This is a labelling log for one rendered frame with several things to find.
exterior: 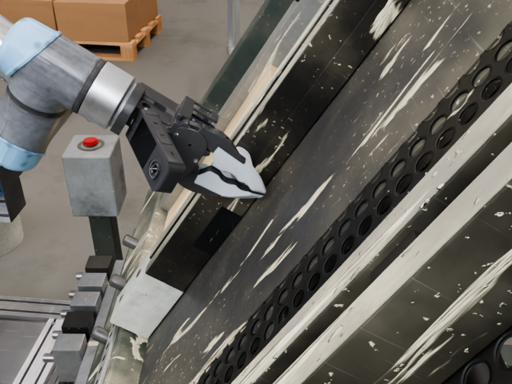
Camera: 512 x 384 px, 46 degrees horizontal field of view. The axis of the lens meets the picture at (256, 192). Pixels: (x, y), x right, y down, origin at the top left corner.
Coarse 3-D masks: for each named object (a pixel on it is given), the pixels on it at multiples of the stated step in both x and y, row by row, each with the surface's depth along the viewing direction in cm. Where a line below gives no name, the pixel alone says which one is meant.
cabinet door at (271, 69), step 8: (264, 72) 114; (272, 72) 110; (264, 80) 110; (256, 88) 113; (248, 96) 116; (256, 96) 110; (248, 104) 112; (240, 112) 116; (232, 120) 118; (240, 120) 113; (232, 128) 115; (208, 160) 120; (184, 192) 126; (176, 200) 130; (184, 200) 123; (176, 208) 125; (168, 216) 128; (168, 224) 124
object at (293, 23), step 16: (304, 0) 107; (320, 0) 107; (288, 16) 109; (304, 16) 109; (288, 32) 110; (272, 48) 112; (288, 48) 112; (256, 64) 114; (272, 64) 113; (240, 80) 120; (256, 80) 115; (240, 96) 117; (224, 112) 119; (224, 128) 121; (176, 192) 129
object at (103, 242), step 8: (88, 216) 158; (96, 216) 158; (104, 216) 158; (112, 216) 160; (96, 224) 160; (104, 224) 160; (112, 224) 160; (96, 232) 161; (104, 232) 161; (112, 232) 161; (96, 240) 162; (104, 240) 162; (112, 240) 162; (96, 248) 164; (104, 248) 164; (112, 248) 164; (120, 248) 170; (120, 256) 170
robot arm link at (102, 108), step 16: (112, 64) 74; (96, 80) 71; (112, 80) 72; (128, 80) 73; (96, 96) 71; (112, 96) 71; (128, 96) 72; (80, 112) 73; (96, 112) 72; (112, 112) 72
